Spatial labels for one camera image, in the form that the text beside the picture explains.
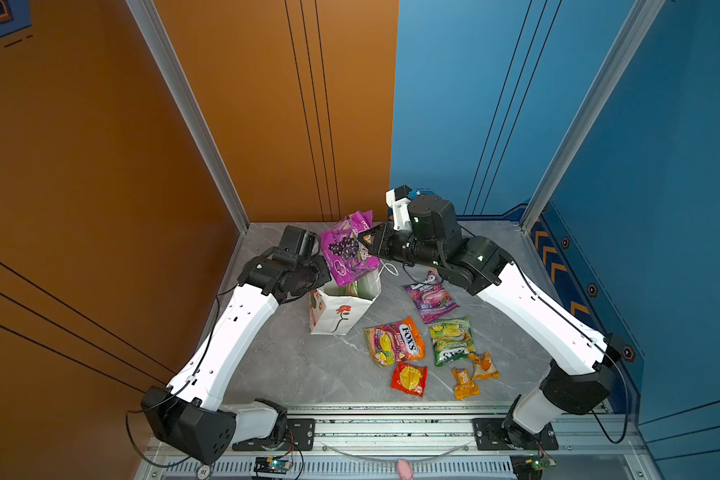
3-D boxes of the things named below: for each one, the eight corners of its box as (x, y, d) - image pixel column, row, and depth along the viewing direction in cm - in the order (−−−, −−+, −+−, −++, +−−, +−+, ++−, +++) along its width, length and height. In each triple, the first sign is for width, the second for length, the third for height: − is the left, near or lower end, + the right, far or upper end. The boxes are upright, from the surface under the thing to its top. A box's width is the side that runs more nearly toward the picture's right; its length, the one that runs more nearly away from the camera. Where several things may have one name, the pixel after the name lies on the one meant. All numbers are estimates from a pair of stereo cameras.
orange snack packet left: (455, 400, 80) (457, 398, 79) (450, 370, 85) (452, 368, 84) (479, 400, 80) (481, 398, 79) (473, 370, 85) (475, 368, 84)
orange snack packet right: (472, 379, 83) (475, 376, 81) (467, 353, 88) (469, 350, 86) (497, 379, 83) (500, 376, 81) (490, 353, 88) (493, 350, 86)
